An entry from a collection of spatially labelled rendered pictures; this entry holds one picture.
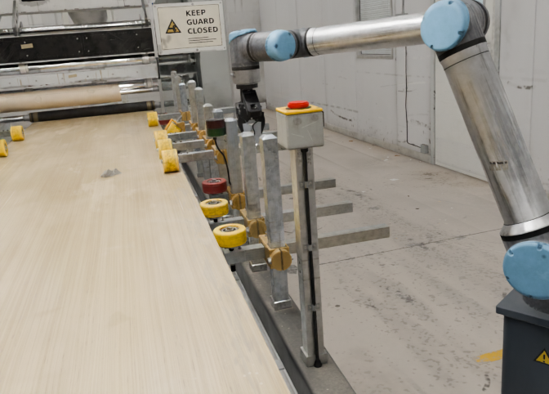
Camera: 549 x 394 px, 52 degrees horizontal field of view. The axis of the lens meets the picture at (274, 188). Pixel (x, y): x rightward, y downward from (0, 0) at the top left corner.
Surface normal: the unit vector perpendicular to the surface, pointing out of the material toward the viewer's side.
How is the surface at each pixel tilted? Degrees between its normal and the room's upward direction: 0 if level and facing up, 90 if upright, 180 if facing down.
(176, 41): 90
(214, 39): 90
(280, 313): 0
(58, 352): 0
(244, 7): 90
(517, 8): 90
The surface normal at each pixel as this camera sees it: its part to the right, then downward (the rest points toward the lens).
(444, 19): -0.68, 0.12
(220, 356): -0.07, -0.96
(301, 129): 0.26, 0.23
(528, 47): -0.95, 0.14
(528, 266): -0.60, 0.33
